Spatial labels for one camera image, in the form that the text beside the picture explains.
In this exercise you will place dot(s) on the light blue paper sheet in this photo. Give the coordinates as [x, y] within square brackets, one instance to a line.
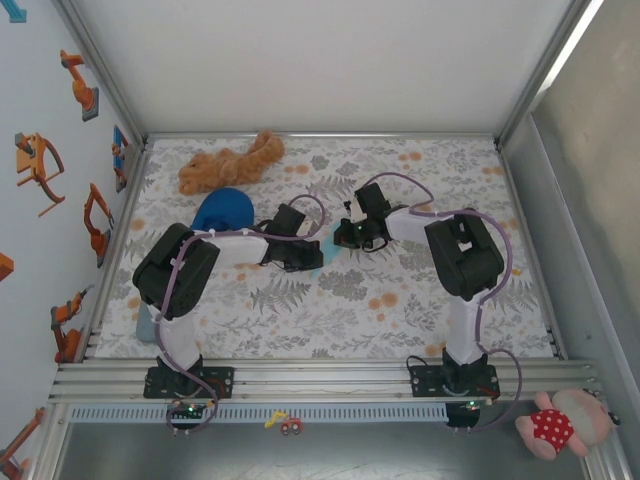
[330, 242]

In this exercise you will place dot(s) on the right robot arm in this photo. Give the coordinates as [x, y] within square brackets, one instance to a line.
[465, 255]

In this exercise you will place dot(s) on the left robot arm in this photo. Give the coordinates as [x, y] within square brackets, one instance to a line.
[175, 272]

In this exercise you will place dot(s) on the floral tablecloth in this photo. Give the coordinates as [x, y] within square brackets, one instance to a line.
[350, 325]

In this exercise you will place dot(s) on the blue cap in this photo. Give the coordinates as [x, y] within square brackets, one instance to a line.
[225, 207]

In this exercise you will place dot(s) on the brown teddy bear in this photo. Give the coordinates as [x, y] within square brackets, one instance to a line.
[235, 167]

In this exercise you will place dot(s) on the small yellow note figure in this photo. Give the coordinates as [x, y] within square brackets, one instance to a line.
[275, 419]

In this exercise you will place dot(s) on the small red car figure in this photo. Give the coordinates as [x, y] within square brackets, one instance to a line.
[291, 427]

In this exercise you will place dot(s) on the pink doll red dotted dress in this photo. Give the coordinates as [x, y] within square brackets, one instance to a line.
[550, 425]

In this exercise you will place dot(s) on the aluminium frame rail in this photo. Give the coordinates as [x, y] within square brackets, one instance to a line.
[550, 65]
[116, 250]
[375, 135]
[99, 65]
[517, 200]
[325, 380]

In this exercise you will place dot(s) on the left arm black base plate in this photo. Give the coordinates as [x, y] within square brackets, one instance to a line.
[225, 382]

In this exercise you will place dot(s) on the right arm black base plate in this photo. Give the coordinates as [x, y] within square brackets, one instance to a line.
[422, 382]

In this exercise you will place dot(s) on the blue and orange wall sticker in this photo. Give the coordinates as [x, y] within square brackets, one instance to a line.
[120, 150]

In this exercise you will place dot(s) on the orange gripper wall sticker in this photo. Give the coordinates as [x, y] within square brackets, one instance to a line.
[35, 160]

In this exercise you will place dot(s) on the orange block wall sticker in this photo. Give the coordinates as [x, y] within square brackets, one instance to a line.
[5, 267]

